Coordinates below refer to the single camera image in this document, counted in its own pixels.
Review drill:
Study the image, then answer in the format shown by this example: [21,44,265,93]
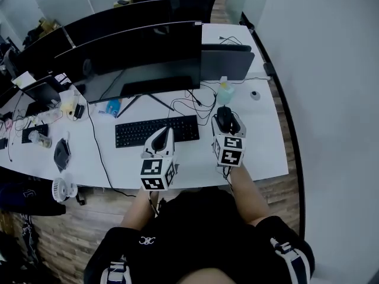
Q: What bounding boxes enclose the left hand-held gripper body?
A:
[139,147,180,192]

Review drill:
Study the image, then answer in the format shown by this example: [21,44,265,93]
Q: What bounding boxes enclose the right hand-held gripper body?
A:
[210,130,248,175]

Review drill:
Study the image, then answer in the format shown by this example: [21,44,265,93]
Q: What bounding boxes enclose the black computer mouse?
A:
[216,105,236,136]

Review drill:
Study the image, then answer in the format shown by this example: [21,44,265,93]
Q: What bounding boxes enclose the person's left forearm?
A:
[119,189,159,231]

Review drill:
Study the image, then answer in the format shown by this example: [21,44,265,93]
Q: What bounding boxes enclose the person's right forearm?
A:
[227,163,271,228]

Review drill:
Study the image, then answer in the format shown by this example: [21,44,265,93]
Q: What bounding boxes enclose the small black keyboard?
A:
[21,124,50,144]

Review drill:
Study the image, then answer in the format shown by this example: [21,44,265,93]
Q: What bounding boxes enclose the green plastic bottle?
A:
[216,76,236,107]

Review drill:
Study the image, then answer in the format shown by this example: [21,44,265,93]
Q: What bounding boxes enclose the black monitor stand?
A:
[115,92,176,119]

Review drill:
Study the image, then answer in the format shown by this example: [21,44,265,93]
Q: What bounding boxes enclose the blue packet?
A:
[105,98,123,119]

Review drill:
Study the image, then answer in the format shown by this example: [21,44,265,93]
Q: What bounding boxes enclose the dark grey laptop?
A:
[201,43,256,83]

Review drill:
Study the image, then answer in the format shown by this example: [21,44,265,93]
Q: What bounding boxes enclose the person's black shirt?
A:
[139,186,256,273]

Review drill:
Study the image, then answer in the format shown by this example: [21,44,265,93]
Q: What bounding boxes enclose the black power adapter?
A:
[72,103,86,120]

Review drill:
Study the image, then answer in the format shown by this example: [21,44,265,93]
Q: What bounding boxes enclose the large black monitor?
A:
[53,20,204,105]

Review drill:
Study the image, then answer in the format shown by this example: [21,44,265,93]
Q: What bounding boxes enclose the pale yellow container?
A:
[60,95,77,118]

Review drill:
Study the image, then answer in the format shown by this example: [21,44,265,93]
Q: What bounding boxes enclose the black pouch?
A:
[53,137,72,173]

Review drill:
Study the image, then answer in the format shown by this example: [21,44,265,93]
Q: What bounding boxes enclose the person's black striped shorts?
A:
[83,215,316,284]

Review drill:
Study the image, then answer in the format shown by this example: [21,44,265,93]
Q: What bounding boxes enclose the white desk fan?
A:
[52,172,79,204]

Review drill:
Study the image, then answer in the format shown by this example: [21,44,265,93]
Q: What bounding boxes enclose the clear plastic cup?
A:
[28,130,53,149]

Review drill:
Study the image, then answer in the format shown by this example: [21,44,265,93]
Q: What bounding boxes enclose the person's leg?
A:
[176,267,238,284]

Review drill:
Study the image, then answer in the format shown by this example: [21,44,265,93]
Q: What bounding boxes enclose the black open laptop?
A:
[23,80,62,117]

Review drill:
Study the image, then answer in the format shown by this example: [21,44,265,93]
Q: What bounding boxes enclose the black office chair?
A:
[163,0,219,25]

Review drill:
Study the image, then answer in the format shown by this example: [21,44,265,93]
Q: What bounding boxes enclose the dark clothing bundle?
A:
[0,181,67,218]

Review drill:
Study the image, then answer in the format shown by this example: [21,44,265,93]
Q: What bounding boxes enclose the white box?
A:
[11,70,37,91]

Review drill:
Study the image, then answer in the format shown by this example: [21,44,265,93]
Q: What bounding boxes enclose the tangled black cable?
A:
[171,80,219,127]

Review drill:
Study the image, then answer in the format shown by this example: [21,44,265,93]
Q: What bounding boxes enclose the long black cable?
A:
[85,99,137,198]

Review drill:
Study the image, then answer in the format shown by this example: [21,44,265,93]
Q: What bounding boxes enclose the black wall box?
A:
[262,62,277,77]

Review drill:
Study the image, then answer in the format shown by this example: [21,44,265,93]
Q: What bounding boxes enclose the black cable with plug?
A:
[218,35,244,46]

